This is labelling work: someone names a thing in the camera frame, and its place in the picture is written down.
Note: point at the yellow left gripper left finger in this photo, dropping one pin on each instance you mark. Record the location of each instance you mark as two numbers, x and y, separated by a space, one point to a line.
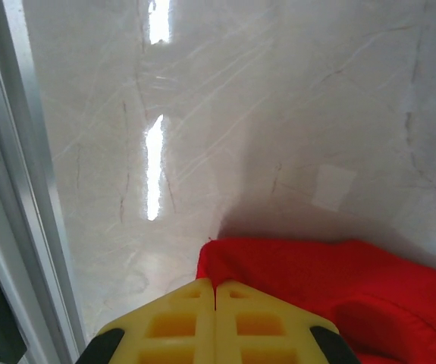
172 326

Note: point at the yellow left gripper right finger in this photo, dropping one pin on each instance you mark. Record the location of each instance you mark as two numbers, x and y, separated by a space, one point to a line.
263 326

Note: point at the red bear print t-shirt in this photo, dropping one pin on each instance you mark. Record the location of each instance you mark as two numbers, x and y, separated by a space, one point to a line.
354 284

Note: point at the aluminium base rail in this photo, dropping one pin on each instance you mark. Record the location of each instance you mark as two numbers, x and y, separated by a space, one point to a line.
16 151

